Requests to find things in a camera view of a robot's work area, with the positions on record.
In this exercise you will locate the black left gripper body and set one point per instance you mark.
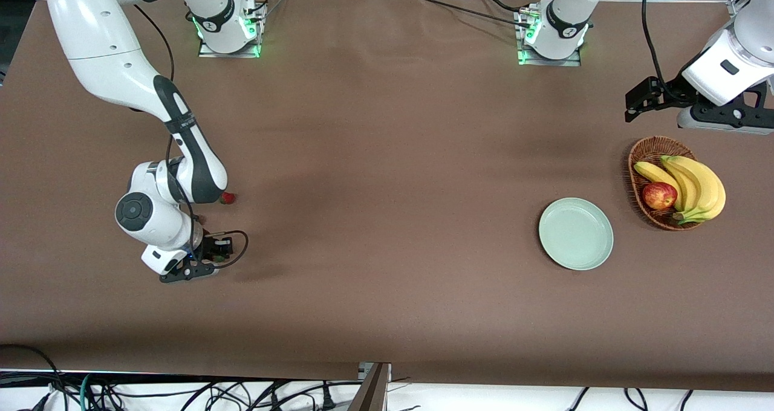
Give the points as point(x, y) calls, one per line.
point(678, 92)

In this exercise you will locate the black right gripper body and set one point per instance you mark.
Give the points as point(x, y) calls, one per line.
point(211, 245)

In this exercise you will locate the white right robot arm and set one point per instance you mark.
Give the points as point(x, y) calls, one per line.
point(97, 36)

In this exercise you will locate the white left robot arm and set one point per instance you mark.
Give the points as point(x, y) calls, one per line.
point(568, 12)

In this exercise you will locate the pale green round plate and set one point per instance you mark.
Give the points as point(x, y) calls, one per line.
point(574, 257)

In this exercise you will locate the small yellow banana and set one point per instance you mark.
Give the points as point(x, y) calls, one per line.
point(653, 172)

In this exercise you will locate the brown wicker basket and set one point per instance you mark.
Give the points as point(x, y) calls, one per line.
point(635, 190)

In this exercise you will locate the red apple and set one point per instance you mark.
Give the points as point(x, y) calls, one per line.
point(659, 196)

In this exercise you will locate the brown table cloth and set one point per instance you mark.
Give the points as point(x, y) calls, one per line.
point(338, 290)

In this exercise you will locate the aluminium frame corner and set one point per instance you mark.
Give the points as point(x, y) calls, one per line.
point(733, 6)

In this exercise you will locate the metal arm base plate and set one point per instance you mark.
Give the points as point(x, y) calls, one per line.
point(526, 59)
point(253, 47)

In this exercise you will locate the brown post with bracket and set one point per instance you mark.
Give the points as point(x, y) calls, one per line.
point(372, 393)

